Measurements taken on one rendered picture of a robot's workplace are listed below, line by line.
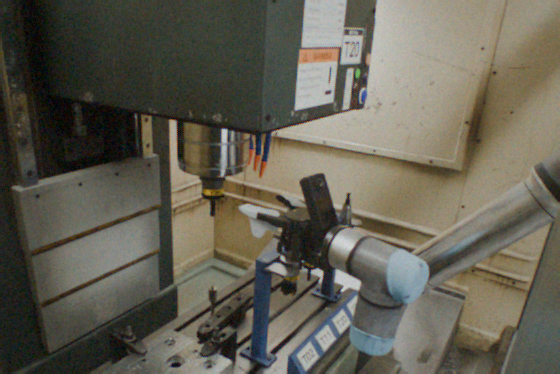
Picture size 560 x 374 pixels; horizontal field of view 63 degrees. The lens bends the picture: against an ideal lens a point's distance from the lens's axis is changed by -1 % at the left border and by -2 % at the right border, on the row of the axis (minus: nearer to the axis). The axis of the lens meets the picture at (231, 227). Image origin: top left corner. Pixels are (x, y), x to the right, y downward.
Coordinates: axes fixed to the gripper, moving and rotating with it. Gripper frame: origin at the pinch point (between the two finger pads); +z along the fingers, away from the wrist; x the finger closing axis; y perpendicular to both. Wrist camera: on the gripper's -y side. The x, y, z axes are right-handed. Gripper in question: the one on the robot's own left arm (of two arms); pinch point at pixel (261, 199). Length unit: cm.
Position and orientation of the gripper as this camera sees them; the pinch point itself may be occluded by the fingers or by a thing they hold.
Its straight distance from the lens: 93.6
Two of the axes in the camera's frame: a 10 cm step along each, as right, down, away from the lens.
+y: -0.5, 9.0, 4.3
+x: 7.6, -2.4, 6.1
